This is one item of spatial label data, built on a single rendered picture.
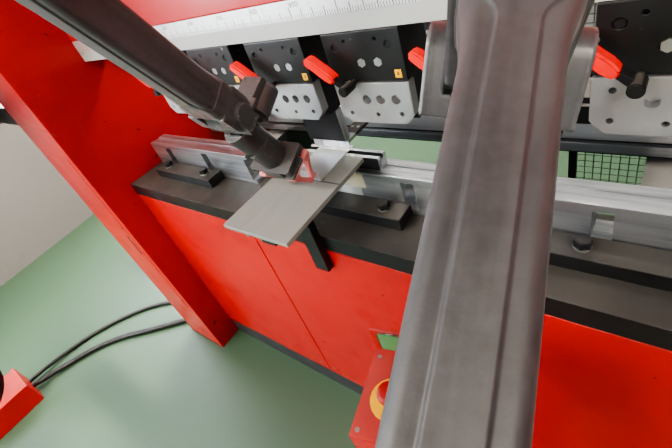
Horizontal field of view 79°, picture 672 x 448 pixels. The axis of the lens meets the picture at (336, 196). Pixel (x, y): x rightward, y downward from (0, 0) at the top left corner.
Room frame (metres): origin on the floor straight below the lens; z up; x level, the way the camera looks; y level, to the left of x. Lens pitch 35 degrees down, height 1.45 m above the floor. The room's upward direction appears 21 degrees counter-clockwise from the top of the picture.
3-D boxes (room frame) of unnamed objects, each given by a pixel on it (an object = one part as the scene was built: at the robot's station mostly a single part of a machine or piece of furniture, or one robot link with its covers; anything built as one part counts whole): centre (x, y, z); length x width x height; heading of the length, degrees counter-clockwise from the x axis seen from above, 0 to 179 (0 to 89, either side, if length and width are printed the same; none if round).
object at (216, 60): (0.98, 0.12, 1.19); 0.15 x 0.09 x 0.17; 43
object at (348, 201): (0.75, -0.02, 0.89); 0.30 x 0.05 x 0.03; 43
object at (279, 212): (0.72, 0.08, 1.00); 0.26 x 0.18 x 0.01; 133
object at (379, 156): (0.80, -0.05, 0.98); 0.20 x 0.03 x 0.03; 43
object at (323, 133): (0.82, -0.03, 1.06); 0.10 x 0.02 x 0.10; 43
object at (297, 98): (0.84, -0.01, 1.19); 0.15 x 0.09 x 0.17; 43
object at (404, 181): (0.78, -0.07, 0.92); 0.39 x 0.06 x 0.10; 43
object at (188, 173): (1.22, 0.42, 0.89); 0.30 x 0.05 x 0.03; 43
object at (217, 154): (1.22, 0.34, 0.92); 0.50 x 0.06 x 0.10; 43
